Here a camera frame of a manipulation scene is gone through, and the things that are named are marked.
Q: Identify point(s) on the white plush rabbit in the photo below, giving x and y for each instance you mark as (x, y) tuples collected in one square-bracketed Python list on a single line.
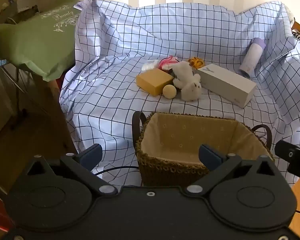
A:
[(187, 80)]

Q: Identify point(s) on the woven basket with cloth lining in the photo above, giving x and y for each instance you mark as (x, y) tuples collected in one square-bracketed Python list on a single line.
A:
[(185, 135)]

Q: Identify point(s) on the white cotton pad packet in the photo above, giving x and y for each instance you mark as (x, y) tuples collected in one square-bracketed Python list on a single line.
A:
[(150, 66)]

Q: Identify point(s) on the orange yarn pompom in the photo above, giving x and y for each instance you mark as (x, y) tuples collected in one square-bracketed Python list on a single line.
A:
[(196, 62)]

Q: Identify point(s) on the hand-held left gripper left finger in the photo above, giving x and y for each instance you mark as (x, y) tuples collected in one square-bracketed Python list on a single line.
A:
[(91, 155)]

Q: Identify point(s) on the white checked bed sheet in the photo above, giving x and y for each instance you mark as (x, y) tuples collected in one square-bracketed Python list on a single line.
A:
[(115, 67)]

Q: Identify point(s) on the white bottle with purple cap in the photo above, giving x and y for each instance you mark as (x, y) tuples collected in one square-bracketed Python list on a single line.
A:
[(251, 57)]

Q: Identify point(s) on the pink white striped soft toy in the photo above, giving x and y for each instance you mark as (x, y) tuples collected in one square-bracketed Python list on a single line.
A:
[(165, 63)]

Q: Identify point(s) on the long white cardboard box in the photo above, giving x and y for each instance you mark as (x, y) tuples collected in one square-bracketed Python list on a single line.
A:
[(225, 85)]

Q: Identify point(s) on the green embroidered pillow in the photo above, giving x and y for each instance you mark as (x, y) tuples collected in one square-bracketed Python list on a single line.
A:
[(40, 42)]

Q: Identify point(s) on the yellow cardboard box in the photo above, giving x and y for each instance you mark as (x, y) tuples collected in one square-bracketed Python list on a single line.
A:
[(153, 80)]

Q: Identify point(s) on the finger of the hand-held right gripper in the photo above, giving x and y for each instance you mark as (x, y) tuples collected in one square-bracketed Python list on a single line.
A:
[(293, 158)]

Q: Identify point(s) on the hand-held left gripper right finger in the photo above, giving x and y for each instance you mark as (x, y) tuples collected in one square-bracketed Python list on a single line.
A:
[(208, 157)]

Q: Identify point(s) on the beige wooden ball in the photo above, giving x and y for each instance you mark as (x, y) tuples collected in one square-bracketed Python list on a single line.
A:
[(170, 91)]

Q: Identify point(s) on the metal folding stand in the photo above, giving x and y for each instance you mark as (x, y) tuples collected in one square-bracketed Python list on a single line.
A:
[(17, 92)]

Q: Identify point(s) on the grey cloth bundle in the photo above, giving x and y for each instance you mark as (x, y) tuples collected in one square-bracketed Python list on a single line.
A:
[(20, 16)]

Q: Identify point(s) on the white paper box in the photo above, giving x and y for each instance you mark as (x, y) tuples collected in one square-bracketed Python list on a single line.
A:
[(27, 3)]

